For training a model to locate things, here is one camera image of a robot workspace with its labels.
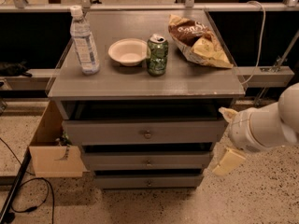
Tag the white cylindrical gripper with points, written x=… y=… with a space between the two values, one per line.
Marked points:
x=240 y=131

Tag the grey bottom drawer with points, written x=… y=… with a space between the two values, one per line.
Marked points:
x=147 y=181

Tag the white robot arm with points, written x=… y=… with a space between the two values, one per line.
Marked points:
x=257 y=130

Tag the green soda can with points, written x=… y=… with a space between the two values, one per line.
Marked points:
x=157 y=52

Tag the cardboard box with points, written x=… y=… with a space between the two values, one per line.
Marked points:
x=50 y=157

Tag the grey middle drawer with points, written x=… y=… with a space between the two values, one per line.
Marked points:
x=146 y=160

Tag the metal railing frame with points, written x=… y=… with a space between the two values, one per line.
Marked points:
x=149 y=3

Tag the brown yellow chip bag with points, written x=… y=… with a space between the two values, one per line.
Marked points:
x=197 y=42

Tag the black object on ledge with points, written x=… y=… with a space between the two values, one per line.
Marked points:
x=14 y=69

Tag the grey top drawer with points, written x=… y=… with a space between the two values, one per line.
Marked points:
x=95 y=132

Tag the clear plastic water bottle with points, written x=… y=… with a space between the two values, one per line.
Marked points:
x=83 y=40

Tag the white paper bowl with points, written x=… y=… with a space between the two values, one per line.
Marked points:
x=128 y=52

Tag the grey drawer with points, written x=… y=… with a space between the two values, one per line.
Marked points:
x=95 y=132
x=147 y=181
x=146 y=160

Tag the grey drawer cabinet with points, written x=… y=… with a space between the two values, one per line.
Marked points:
x=186 y=92

